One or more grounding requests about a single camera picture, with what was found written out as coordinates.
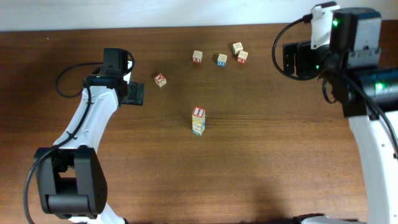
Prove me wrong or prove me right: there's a red sided wooden block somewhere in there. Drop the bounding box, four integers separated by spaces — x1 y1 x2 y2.
237 50 248 64

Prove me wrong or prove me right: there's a red 9 wooden block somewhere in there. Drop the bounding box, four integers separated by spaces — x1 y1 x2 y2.
192 121 205 128

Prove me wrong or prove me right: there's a red X wooden block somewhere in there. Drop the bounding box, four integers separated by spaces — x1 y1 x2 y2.
192 50 203 63

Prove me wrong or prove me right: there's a green R wooden block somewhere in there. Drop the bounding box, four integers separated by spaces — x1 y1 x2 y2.
232 42 243 55

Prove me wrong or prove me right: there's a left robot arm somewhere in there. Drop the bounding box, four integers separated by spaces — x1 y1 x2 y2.
23 48 144 224

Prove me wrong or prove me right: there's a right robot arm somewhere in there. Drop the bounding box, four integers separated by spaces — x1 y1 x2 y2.
278 1 397 223

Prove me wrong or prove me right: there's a wooden block red side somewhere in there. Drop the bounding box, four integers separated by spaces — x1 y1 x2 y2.
192 129 203 136

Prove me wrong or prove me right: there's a red I wooden block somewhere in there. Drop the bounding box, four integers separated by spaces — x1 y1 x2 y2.
192 106 205 119

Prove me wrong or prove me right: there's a blue sided wooden block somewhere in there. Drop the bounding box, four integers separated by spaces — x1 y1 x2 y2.
216 54 228 67

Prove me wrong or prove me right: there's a yellow sided wooden block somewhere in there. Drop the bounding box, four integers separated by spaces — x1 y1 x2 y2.
192 116 205 123

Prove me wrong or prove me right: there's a red A wooden block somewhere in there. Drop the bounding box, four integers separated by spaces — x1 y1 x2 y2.
154 73 167 87

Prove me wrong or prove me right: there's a plain wooden block yellow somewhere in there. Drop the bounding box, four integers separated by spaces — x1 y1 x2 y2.
192 125 205 132

